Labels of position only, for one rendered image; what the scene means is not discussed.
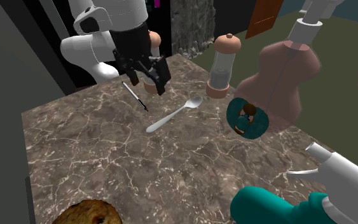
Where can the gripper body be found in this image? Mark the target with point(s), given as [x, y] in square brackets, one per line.
[132, 43]

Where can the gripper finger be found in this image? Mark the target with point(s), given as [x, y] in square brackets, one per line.
[129, 72]
[161, 74]

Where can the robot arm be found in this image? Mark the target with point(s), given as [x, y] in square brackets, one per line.
[85, 51]

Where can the white pen with black tip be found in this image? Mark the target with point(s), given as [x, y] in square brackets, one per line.
[134, 95]

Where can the silver spoon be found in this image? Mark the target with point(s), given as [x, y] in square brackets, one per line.
[172, 115]

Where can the pink spray bottle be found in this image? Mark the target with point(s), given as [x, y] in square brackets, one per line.
[279, 80]

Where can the brown wooden door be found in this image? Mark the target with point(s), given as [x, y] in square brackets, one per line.
[264, 15]

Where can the brown cookie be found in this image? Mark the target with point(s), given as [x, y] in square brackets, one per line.
[88, 214]

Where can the teal spray bottle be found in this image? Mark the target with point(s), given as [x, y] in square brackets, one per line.
[268, 206]

